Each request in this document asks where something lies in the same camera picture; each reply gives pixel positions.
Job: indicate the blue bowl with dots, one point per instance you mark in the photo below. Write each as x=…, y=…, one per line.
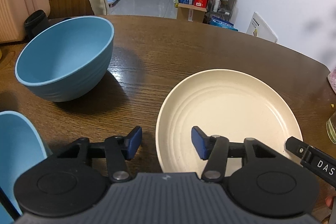
x=21, y=148
x=68, y=59

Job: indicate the pink flower vase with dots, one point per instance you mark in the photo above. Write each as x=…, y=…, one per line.
x=332, y=79

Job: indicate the wire storage rack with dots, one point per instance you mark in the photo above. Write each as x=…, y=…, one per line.
x=221, y=9

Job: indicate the brown cardboard box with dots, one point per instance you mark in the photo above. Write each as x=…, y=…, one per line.
x=190, y=13

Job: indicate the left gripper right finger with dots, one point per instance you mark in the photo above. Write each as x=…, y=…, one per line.
x=214, y=150

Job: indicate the black cylinder cup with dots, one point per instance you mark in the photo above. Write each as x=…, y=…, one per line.
x=36, y=23

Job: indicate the white board leaning wall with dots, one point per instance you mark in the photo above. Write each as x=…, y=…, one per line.
x=258, y=28

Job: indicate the blue bowl far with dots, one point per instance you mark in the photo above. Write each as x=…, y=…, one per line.
x=68, y=59

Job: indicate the blue bowl middle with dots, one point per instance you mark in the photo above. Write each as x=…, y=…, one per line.
x=21, y=148

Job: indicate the person's hand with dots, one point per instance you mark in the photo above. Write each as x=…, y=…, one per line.
x=330, y=201

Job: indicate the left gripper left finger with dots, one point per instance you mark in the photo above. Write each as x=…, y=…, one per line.
x=118, y=150

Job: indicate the cream plate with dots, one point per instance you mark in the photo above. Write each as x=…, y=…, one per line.
x=221, y=102

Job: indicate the clear drinking glass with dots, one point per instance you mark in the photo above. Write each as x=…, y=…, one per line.
x=331, y=128

